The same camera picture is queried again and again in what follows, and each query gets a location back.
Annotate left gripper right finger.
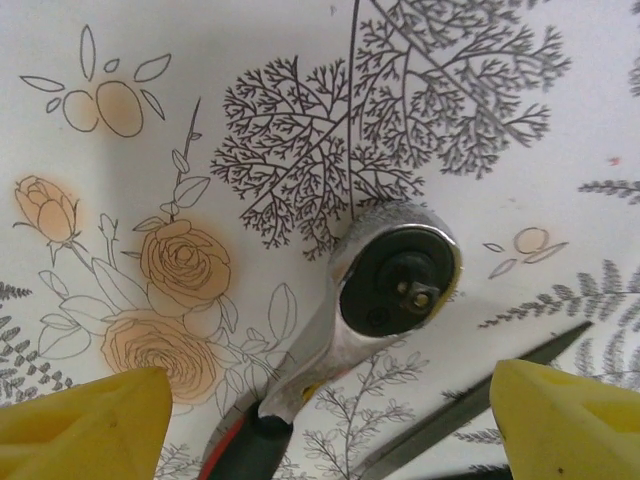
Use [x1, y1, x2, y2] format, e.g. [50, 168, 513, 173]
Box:
[489, 358, 640, 480]

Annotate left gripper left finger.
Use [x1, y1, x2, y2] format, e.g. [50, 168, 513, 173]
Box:
[0, 367, 174, 480]

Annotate yellow handled long-nose pliers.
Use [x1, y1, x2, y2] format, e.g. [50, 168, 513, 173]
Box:
[349, 321, 595, 480]

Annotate chrome ratchet wrench black handle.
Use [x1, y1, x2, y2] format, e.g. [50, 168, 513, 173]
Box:
[199, 202, 464, 480]

